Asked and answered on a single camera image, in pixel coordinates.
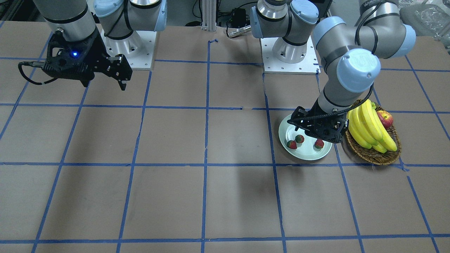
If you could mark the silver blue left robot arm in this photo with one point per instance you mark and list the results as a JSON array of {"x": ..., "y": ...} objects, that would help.
[{"x": 350, "y": 55}]

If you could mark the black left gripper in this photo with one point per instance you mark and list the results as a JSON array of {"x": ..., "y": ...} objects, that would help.
[{"x": 320, "y": 111}]

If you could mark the red strawberry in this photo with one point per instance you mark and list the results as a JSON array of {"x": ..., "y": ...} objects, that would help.
[
  {"x": 299, "y": 138},
  {"x": 318, "y": 144},
  {"x": 292, "y": 144}
]

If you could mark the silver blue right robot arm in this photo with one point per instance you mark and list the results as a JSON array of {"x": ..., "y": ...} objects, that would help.
[{"x": 118, "y": 18}]

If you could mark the aluminium frame post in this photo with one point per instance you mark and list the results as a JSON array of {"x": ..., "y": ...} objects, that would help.
[{"x": 209, "y": 15}]

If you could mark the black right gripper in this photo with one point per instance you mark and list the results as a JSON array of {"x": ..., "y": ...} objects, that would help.
[{"x": 94, "y": 58}]

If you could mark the red yellow apple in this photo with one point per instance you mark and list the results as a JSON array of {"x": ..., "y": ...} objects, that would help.
[{"x": 385, "y": 118}]

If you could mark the brown wicker basket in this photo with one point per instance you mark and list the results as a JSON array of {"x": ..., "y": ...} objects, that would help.
[{"x": 371, "y": 155}]

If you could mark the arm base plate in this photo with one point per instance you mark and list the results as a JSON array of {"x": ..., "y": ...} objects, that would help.
[
  {"x": 280, "y": 57},
  {"x": 139, "y": 48}
]

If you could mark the yellow banana bunch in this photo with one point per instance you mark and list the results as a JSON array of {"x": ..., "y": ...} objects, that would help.
[{"x": 367, "y": 131}]

